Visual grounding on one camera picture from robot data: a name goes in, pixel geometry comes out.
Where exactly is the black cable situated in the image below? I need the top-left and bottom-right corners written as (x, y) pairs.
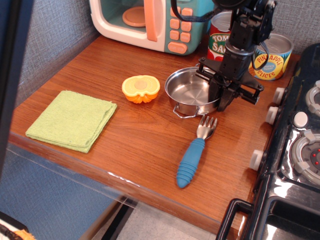
top-left (170, 0), bottom-right (222, 23)

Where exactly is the pineapple slices can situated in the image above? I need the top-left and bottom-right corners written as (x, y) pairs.
top-left (248, 33), bottom-right (294, 81)

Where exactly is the blue handled fork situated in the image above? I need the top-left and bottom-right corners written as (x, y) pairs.
top-left (176, 116), bottom-right (218, 188)

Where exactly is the orange fuzzy object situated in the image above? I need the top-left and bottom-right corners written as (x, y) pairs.
top-left (14, 229), bottom-right (36, 240)

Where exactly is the tomato sauce can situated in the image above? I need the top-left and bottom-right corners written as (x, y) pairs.
top-left (207, 11), bottom-right (232, 62)

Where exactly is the green cloth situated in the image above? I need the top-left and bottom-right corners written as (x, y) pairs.
top-left (25, 90), bottom-right (117, 153)

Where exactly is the toy microwave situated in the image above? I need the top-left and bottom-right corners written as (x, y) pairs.
top-left (89, 0), bottom-right (210, 56)

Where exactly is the black toy stove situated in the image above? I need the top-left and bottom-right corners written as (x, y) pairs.
top-left (216, 43), bottom-right (320, 240)

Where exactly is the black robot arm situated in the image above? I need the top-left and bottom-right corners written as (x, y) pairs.
top-left (196, 0), bottom-right (277, 112)

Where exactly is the white stove knob upper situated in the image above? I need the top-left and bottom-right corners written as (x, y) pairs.
top-left (272, 87), bottom-right (286, 105)

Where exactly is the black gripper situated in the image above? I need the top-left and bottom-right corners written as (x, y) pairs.
top-left (196, 46), bottom-right (264, 112)

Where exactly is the white stove knob lower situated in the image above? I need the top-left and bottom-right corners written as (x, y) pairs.
top-left (249, 149), bottom-right (264, 171)

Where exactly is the white stove knob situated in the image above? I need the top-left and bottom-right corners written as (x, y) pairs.
top-left (249, 149), bottom-right (264, 171)
top-left (272, 87), bottom-right (286, 105)
top-left (265, 106), bottom-right (279, 125)

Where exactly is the white stove knob middle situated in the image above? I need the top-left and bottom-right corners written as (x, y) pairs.
top-left (265, 106), bottom-right (279, 125)

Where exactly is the stainless steel pan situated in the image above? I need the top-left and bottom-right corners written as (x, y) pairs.
top-left (164, 66), bottom-right (220, 119)

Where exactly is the orange toy half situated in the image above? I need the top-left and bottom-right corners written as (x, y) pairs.
top-left (121, 75), bottom-right (161, 104)

